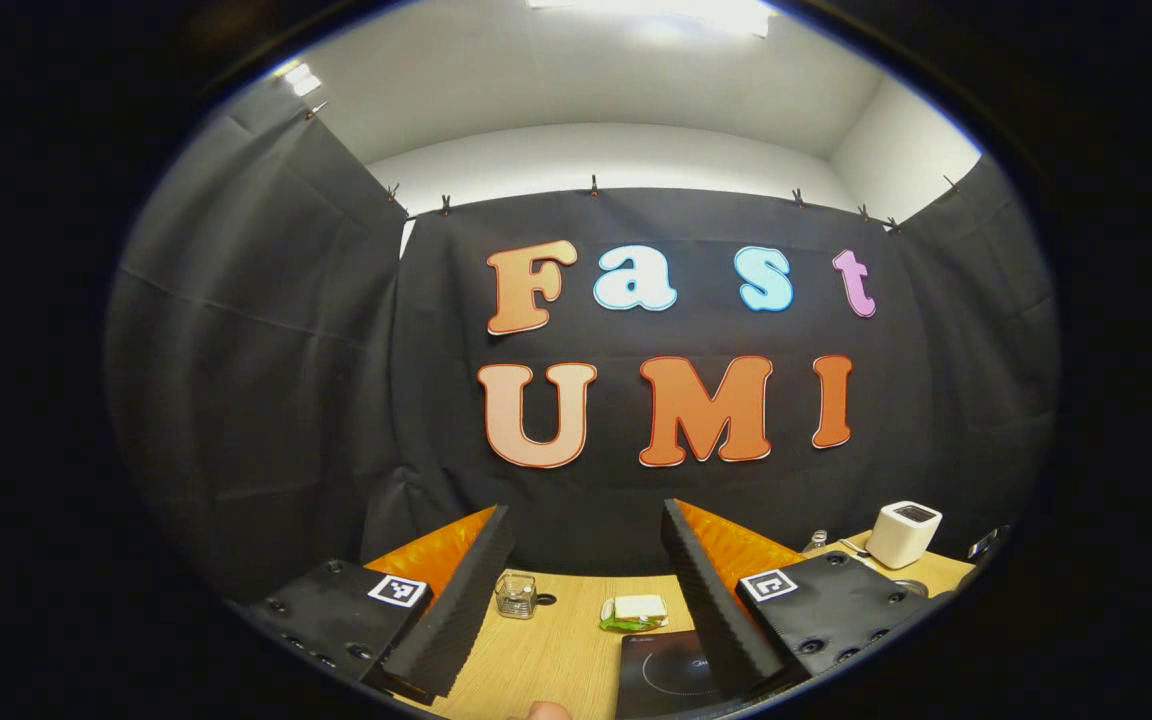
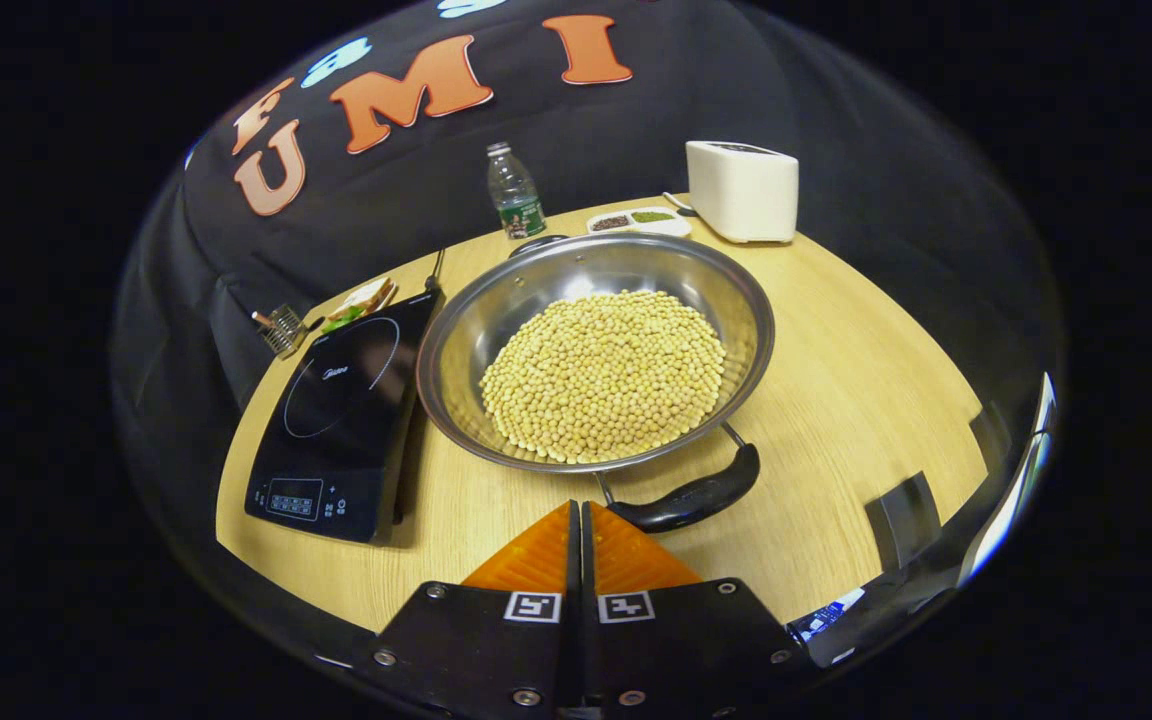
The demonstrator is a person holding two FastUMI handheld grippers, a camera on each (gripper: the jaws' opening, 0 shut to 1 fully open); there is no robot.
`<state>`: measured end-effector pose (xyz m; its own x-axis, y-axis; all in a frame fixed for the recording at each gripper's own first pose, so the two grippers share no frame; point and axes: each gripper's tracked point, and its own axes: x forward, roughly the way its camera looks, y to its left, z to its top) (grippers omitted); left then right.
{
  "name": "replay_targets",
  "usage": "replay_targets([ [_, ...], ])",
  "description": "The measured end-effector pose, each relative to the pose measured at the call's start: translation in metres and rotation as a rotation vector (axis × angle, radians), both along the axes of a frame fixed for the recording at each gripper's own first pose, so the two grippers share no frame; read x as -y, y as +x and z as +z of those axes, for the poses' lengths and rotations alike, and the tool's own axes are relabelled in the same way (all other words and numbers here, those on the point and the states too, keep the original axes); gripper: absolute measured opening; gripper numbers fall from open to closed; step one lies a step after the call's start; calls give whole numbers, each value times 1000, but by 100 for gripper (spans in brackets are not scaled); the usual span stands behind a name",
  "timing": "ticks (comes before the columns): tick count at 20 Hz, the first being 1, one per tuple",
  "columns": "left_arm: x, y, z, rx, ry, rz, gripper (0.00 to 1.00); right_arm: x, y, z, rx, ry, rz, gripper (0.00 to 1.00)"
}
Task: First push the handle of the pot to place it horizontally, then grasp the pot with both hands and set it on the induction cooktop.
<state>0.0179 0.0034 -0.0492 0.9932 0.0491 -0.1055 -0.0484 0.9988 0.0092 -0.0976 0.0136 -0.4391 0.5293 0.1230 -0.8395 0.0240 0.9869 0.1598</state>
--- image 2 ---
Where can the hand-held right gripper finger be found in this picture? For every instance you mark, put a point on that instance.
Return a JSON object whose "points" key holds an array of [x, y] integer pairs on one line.
{"points": [[573, 600], [588, 600]]}

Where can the large pile of soybeans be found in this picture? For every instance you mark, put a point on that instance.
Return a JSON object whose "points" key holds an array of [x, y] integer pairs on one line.
{"points": [[601, 375]]}

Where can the black induction cooktop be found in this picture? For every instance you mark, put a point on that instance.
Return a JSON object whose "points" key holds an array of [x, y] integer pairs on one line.
{"points": [[336, 420]]}

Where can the small white plate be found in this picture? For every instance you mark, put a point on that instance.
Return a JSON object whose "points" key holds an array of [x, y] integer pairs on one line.
{"points": [[388, 297]]}

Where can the sandwich with lettuce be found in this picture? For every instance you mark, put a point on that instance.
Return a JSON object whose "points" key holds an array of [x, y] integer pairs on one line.
{"points": [[361, 300]]}

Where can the pile of dark red beans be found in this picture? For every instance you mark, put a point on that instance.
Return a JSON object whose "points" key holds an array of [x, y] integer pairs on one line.
{"points": [[609, 222]]}

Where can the white divided dish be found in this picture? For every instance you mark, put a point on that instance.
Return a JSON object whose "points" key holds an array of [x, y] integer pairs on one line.
{"points": [[673, 227]]}

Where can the pile of green mung beans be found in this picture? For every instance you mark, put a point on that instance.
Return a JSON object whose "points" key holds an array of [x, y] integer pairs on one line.
{"points": [[652, 216]]}

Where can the clear plastic water bottle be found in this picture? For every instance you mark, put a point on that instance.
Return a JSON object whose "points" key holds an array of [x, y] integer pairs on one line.
{"points": [[516, 205]]}

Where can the white toaster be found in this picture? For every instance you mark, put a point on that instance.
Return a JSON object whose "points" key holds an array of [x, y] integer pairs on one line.
{"points": [[741, 190]]}

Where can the black backdrop cloth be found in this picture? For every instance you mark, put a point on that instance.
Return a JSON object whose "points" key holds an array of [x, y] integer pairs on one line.
{"points": [[636, 120]]}

